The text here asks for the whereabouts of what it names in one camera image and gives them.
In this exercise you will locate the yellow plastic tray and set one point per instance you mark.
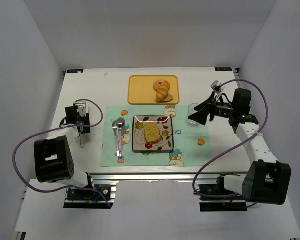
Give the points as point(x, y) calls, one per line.
point(142, 92)

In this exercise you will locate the orange striped bread roll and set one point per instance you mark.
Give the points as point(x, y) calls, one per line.
point(162, 91)

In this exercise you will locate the clear drinking glass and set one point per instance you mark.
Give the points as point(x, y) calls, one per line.
point(191, 111)

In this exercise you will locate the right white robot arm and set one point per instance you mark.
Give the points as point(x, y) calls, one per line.
point(267, 180)

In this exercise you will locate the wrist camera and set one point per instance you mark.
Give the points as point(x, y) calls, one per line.
point(82, 107)
point(217, 88)

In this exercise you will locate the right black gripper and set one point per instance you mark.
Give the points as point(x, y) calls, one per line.
point(209, 111)

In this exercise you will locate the large seeded bread slice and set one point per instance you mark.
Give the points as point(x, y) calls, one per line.
point(152, 133)

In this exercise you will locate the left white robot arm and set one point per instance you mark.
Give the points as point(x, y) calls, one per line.
point(53, 158)

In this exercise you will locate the pink handled spoon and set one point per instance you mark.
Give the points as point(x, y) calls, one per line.
point(119, 135)

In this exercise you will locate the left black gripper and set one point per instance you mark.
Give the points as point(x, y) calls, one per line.
point(84, 125)

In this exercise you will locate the green cartoon placemat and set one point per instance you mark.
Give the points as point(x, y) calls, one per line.
point(192, 144)

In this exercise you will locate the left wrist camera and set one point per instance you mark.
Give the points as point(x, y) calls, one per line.
point(82, 107)

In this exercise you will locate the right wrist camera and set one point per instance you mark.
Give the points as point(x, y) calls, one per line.
point(217, 88)

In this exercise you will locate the aluminium table frame rail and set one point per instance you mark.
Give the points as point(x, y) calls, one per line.
point(116, 177)

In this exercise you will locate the small seeded bread slice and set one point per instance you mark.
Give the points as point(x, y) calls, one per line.
point(168, 98)

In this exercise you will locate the pink glazed donut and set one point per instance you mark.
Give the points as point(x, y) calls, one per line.
point(157, 84)

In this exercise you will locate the square floral ceramic plate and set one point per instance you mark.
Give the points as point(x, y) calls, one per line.
point(165, 124)

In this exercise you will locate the metal serving tongs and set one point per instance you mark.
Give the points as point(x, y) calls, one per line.
point(81, 141)

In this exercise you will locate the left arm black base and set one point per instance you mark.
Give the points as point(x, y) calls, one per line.
point(81, 199)

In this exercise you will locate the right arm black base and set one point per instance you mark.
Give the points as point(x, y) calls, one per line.
point(213, 197)

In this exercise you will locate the pink handled fork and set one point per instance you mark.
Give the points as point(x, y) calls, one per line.
point(115, 130)

